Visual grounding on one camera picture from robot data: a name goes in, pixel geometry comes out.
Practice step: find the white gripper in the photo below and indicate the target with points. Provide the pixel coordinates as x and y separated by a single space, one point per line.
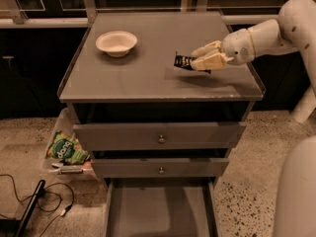
237 47

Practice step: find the black rxbar chocolate wrapper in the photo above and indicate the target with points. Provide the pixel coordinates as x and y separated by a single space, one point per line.
184 62

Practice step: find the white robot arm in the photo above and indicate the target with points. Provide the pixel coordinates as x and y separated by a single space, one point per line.
294 29

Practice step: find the grey drawer cabinet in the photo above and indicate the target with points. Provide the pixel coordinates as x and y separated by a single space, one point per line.
145 86

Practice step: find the middle grey drawer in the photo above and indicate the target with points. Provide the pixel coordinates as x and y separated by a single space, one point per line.
160 167

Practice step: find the top grey drawer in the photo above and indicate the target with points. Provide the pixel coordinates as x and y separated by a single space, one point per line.
158 136

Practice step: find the bottom grey open drawer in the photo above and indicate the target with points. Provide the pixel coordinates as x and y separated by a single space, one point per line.
161 207

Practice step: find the white paper bowl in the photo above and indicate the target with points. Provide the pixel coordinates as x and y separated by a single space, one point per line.
116 43

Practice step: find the green snack bag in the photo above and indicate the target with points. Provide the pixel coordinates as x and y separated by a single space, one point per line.
67 149

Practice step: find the clear plastic storage bin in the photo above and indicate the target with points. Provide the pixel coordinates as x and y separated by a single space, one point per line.
58 168

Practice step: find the metal window railing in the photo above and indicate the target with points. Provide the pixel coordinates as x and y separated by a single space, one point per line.
75 13

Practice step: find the black flat stand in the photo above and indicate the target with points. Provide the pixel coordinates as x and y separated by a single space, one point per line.
16 226

